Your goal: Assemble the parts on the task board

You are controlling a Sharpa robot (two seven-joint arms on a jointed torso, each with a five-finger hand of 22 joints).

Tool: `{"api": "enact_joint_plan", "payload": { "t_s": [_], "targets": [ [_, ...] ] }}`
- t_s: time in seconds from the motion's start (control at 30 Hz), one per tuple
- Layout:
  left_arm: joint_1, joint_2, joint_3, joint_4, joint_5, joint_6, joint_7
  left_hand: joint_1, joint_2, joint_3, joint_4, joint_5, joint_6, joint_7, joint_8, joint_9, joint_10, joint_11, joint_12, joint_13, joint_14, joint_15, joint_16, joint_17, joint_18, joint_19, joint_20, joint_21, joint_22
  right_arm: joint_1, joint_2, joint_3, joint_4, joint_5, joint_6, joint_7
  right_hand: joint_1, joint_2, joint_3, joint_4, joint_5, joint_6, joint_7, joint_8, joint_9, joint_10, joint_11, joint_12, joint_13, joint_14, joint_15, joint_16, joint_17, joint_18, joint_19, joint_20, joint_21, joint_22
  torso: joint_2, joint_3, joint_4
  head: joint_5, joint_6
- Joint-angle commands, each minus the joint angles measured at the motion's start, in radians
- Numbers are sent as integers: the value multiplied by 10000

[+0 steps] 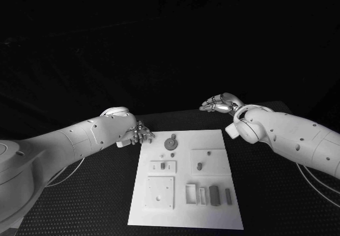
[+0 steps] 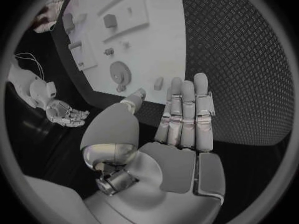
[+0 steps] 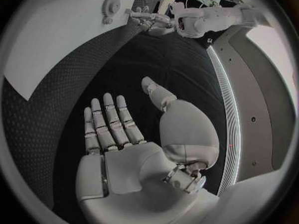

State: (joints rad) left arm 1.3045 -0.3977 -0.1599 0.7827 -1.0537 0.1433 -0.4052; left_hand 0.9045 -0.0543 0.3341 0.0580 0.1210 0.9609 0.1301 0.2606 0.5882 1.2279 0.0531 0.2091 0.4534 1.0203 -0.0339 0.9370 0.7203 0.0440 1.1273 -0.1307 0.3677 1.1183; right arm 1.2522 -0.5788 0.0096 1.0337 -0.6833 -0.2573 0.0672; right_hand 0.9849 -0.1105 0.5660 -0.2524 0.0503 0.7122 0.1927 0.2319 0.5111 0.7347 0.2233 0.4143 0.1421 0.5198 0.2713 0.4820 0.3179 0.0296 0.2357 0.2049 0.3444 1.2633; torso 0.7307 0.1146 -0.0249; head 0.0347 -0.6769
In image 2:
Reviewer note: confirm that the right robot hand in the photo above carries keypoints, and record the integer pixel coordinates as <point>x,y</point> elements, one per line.
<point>65,114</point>

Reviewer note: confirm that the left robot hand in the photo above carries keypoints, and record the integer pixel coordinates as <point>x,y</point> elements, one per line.
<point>172,166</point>

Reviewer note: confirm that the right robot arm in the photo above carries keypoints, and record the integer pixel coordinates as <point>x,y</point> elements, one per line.
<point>37,89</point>

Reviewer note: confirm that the white task board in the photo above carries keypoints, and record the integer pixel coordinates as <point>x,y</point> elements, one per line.
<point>151,50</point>

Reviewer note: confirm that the grey gear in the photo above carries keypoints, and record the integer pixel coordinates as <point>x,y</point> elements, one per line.
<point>119,71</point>

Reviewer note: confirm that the grey short cylinder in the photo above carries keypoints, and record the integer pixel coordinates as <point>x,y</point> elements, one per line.
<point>75,45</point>

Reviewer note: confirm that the small grey peg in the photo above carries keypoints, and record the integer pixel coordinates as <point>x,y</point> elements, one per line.
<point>109,51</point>

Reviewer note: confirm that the grey square plug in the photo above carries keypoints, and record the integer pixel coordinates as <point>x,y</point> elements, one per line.
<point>109,21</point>

